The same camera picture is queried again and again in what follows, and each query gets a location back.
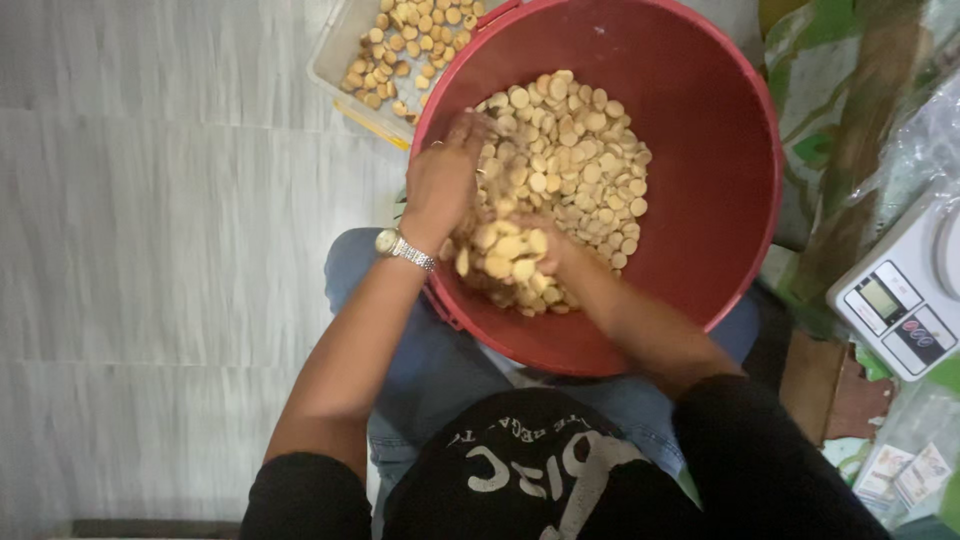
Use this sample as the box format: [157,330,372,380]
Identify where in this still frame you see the clear plastic container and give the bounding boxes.
[306,0,500,151]

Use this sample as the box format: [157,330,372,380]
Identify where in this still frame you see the green patterned cloth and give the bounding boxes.
[757,0,960,339]

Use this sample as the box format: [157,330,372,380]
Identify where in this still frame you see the pile of browned biscuits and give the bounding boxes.
[339,0,489,125]

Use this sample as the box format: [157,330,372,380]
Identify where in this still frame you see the black printed shirt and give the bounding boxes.
[240,373,894,540]

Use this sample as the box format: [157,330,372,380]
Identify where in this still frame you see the packets in clear bag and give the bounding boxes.
[851,390,960,530]

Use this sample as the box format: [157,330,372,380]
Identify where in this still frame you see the person's left hand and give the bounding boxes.
[403,110,498,243]

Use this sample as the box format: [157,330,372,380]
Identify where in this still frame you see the brown cardboard piece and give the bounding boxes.
[778,330,897,447]

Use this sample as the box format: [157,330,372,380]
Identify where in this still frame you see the silver wristwatch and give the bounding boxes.
[374,227,438,273]

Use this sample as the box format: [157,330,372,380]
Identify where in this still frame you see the white digital kitchen scale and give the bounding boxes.
[826,196,960,383]

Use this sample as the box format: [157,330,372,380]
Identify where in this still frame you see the clear plastic bag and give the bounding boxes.
[851,71,960,249]

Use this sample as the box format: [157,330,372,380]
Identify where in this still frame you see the heap of round biscuits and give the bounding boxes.
[472,69,654,271]

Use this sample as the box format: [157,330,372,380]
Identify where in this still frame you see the blue jeans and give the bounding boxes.
[324,227,762,540]

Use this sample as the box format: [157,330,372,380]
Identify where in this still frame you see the red plastic bucket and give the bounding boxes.
[409,0,785,378]

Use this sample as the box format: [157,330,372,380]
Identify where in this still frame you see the person's right hand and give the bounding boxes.
[514,212,585,277]

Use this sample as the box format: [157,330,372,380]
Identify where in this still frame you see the handful of round biscuits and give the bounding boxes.
[438,217,582,318]

